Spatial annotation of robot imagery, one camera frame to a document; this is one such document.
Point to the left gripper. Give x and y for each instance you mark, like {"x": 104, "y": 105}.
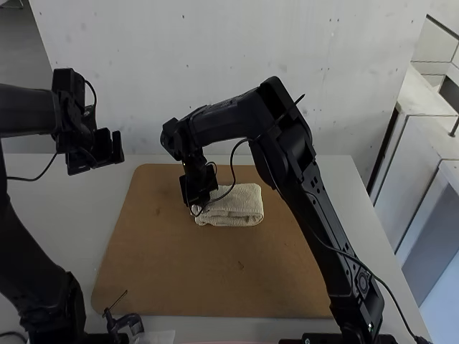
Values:
{"x": 80, "y": 157}

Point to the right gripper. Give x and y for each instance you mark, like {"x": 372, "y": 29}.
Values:
{"x": 199, "y": 182}

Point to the pale towel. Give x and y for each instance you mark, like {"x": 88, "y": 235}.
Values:
{"x": 240, "y": 208}

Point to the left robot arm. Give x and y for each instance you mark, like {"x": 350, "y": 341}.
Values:
{"x": 28, "y": 111}

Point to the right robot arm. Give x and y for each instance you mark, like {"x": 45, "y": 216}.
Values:
{"x": 287, "y": 150}

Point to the cork mat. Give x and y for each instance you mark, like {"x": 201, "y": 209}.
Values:
{"x": 201, "y": 268}

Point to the black clamp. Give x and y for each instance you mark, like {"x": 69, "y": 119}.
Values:
{"x": 123, "y": 320}

